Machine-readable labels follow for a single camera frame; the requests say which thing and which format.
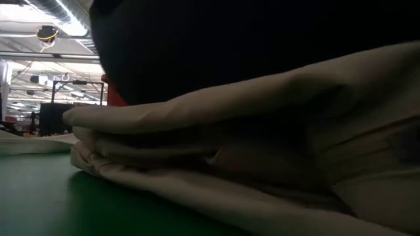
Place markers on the white bonavita tote bag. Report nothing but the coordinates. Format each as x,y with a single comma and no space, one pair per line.
33,144

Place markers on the black board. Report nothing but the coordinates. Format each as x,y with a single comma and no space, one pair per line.
54,118

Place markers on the beige garment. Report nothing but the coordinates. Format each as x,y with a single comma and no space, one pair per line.
262,196

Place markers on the long ceiling light bar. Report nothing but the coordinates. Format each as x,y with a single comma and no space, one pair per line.
49,57

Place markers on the round silver ceiling duct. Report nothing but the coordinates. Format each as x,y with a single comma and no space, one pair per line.
65,16

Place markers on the red plastic laundry bin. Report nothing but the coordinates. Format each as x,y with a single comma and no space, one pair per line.
113,96

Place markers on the black metal stand frame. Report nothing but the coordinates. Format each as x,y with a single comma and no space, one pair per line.
77,82

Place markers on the green table mat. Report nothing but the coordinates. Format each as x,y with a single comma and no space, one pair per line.
33,196

